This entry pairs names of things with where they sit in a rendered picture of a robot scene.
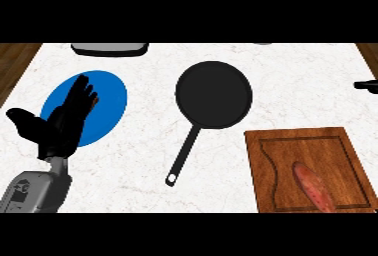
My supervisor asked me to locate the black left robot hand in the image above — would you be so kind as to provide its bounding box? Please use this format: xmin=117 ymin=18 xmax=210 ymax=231
xmin=5 ymin=74 xmax=101 ymax=161

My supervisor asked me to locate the black frying pan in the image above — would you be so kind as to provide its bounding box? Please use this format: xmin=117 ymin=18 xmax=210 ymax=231
xmin=164 ymin=60 xmax=254 ymax=188

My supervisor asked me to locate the brown wooden cutting board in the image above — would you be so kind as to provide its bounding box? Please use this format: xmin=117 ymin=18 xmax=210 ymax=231
xmin=244 ymin=126 xmax=378 ymax=214

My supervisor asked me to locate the blue oval plate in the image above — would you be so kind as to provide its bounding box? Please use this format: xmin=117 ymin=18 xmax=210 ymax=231
xmin=40 ymin=69 xmax=129 ymax=148

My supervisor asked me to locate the grey and black appliance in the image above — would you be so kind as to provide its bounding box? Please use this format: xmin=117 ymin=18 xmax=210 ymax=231
xmin=70 ymin=42 xmax=151 ymax=58

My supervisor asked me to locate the black object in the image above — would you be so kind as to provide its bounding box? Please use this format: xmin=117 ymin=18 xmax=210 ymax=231
xmin=353 ymin=79 xmax=378 ymax=91

